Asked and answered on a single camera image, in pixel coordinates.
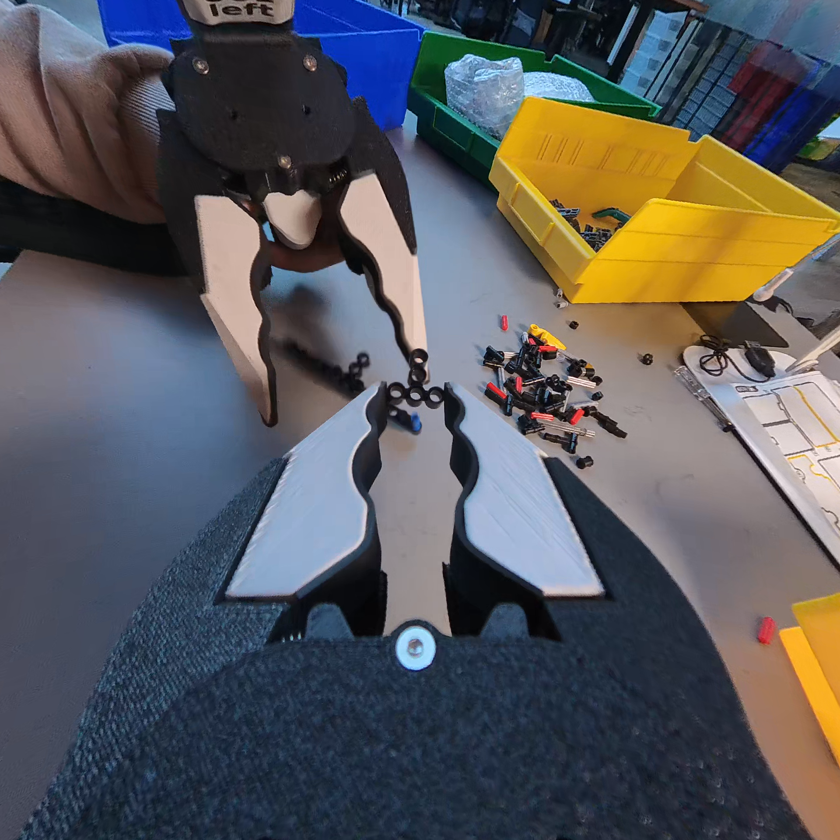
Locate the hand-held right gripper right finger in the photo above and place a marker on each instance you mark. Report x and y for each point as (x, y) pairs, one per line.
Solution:
(525, 518)

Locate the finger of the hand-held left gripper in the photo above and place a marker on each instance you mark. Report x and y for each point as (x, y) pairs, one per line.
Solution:
(226, 275)
(390, 243)

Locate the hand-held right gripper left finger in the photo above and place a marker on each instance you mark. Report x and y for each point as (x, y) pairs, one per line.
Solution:
(308, 525)

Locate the blue plastic parts bin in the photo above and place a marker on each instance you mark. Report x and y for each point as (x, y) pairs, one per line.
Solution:
(367, 59)

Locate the pile of small block pieces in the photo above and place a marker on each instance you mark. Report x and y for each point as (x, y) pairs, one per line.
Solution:
(551, 394)

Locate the thin black perforated beam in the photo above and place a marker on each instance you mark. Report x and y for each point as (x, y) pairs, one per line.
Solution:
(328, 374)

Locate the blue pin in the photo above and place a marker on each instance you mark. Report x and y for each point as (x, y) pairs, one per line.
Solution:
(410, 423)

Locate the black multi-hole connector piece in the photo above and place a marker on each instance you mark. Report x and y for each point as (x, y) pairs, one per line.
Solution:
(408, 397)

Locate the person's left forearm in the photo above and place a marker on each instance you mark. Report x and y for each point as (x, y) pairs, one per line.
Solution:
(79, 111)

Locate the grey desk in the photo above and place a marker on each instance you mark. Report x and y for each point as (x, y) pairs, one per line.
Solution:
(131, 407)

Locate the green plastic parts bin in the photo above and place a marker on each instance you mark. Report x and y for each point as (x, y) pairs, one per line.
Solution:
(446, 131)

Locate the black chair armrest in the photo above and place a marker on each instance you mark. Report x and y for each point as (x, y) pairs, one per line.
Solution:
(85, 229)

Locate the bubble wrap bundle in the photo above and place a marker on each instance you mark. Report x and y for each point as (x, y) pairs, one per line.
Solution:
(485, 85)

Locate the heap of black beams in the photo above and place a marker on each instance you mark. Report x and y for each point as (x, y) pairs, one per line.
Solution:
(584, 223)

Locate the clear screwdriver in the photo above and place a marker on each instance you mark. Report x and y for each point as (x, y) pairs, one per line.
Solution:
(702, 397)

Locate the green angled beam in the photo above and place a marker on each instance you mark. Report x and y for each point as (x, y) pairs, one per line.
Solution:
(613, 213)

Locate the white book stand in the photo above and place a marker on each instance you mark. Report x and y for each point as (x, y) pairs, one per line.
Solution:
(709, 358)

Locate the yellow plastic parts bin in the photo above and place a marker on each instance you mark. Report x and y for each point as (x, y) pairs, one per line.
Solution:
(817, 649)
(689, 269)

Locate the multicolour parts drawer racks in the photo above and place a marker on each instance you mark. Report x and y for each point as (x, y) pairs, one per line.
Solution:
(754, 85)

